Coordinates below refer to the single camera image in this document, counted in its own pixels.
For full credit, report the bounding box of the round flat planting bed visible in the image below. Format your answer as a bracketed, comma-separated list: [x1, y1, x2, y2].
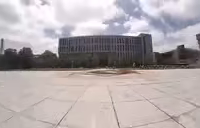
[69, 68, 141, 77]

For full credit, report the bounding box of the curved glass-fronted building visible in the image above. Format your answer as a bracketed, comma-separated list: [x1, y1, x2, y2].
[57, 32, 155, 68]

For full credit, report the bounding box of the pale stone slab plaza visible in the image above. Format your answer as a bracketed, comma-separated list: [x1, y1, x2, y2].
[0, 68, 200, 128]

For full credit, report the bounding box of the row of dark trees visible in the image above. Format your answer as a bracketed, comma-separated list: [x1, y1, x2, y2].
[0, 47, 61, 71]

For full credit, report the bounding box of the dark low building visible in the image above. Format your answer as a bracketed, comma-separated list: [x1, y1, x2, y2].
[153, 44, 200, 66]

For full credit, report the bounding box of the tall thin tower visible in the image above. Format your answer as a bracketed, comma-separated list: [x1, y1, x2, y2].
[0, 37, 5, 56]

